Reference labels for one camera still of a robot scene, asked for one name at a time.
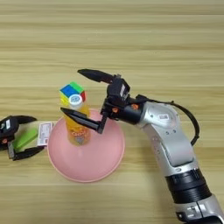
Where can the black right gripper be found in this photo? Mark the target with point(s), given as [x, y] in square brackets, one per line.
[127, 113]

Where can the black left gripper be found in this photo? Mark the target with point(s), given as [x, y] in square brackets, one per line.
[5, 143]

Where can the green rectangular block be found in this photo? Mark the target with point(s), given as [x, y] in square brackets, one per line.
[24, 139]

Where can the multicolour puzzle cube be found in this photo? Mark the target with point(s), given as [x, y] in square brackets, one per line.
[70, 90]

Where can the orange juice bottle white cap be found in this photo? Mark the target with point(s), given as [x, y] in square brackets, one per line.
[77, 135]

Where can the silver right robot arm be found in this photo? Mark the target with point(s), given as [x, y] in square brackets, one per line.
[170, 141]

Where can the pink white card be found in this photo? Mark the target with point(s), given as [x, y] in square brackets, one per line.
[44, 134]

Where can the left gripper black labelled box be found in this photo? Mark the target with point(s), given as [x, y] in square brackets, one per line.
[8, 125]

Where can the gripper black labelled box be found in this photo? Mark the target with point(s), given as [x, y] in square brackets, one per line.
[118, 89]
[8, 125]

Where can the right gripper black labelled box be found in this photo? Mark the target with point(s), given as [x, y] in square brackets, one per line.
[118, 89]

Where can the pink round plate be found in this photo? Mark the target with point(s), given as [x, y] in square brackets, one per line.
[96, 159]

